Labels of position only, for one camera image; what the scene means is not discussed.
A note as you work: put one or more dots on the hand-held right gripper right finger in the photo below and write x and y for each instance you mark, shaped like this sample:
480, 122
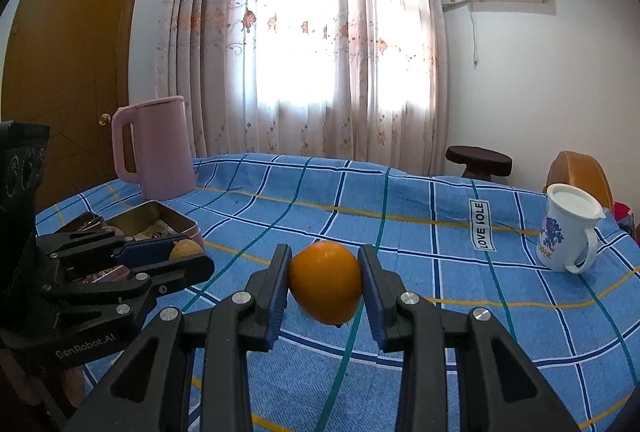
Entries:
370, 292

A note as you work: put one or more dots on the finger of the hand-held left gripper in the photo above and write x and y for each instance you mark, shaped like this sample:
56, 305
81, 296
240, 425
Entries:
145, 251
185, 268

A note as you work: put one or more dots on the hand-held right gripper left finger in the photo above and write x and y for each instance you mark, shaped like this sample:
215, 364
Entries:
279, 292

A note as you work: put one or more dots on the brown kiwi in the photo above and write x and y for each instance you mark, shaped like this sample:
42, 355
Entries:
186, 249

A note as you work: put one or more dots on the pink tin box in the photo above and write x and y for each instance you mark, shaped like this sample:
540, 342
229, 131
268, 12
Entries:
170, 214

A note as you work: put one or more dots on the large orange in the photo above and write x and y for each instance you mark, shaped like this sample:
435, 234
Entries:
325, 282

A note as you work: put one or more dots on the blue checked cloth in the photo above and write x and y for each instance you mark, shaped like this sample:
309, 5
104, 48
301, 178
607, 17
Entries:
425, 262

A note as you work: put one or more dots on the pink electric kettle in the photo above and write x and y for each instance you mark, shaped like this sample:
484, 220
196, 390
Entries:
165, 147

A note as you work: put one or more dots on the brass door knob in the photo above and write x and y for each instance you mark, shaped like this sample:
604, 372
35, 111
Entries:
104, 119

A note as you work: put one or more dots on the wooden door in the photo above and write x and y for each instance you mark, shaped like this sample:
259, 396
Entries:
65, 62

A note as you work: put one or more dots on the dark round stool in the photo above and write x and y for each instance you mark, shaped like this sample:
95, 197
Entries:
479, 158

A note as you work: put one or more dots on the white mug with blue print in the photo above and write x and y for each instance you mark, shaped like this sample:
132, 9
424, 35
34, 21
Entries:
565, 232

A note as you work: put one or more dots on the sheer floral curtain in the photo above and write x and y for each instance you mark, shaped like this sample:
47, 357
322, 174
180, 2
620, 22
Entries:
300, 37

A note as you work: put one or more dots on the air conditioner pipe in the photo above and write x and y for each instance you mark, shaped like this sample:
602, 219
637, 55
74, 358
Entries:
456, 1

